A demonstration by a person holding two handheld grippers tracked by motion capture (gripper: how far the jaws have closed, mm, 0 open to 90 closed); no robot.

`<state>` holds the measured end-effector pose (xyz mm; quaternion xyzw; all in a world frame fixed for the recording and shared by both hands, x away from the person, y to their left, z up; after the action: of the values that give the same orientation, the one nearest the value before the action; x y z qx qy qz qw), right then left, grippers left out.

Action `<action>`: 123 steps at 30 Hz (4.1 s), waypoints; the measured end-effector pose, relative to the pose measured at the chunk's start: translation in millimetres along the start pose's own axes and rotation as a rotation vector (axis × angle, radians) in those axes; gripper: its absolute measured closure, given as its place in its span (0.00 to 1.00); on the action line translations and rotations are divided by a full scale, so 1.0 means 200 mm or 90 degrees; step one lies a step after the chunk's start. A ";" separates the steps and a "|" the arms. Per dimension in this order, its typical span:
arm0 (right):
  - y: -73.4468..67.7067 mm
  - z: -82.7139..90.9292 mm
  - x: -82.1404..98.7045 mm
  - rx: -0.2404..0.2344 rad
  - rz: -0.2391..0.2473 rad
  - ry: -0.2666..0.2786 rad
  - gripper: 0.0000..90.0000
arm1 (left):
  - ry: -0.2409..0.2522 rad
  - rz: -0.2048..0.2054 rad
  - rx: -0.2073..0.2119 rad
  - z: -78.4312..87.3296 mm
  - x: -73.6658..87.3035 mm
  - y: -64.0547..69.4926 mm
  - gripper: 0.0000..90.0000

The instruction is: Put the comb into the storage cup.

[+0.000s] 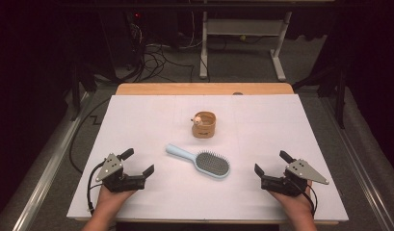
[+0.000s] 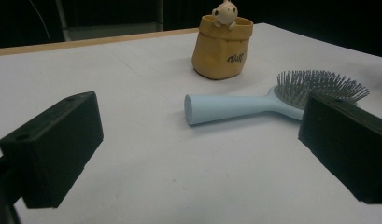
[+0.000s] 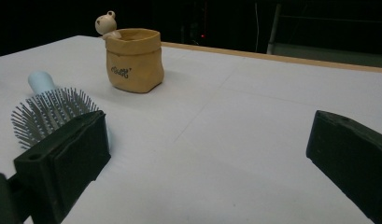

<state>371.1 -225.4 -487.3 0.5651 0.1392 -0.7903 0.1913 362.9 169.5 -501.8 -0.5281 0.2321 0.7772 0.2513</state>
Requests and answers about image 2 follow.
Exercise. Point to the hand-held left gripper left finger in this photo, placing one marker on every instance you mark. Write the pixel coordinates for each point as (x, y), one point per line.
(54, 149)

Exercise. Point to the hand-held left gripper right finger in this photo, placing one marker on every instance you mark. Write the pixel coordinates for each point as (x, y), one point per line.
(344, 146)

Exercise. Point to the light blue hairbrush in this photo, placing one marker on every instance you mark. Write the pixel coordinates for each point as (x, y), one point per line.
(226, 107)

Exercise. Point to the yellow bear pen holder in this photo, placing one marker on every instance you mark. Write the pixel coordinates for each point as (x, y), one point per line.
(216, 53)

